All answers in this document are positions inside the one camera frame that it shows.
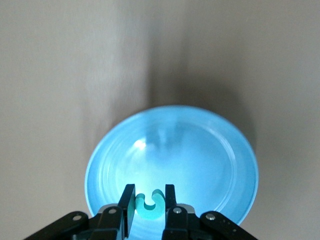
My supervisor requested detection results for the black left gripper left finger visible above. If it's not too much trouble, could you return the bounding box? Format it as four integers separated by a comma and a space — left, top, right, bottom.
23, 184, 137, 240

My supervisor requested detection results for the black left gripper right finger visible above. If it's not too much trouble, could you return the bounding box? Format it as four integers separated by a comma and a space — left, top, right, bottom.
161, 184, 259, 240

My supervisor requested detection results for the teal letter c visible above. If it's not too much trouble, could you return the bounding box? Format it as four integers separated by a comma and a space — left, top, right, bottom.
134, 189, 166, 221

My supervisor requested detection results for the blue plate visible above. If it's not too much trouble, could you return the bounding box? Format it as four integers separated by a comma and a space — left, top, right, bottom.
84, 104, 260, 240

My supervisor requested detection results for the brown table cover sheet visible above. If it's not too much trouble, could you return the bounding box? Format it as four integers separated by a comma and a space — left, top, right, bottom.
0, 0, 320, 240

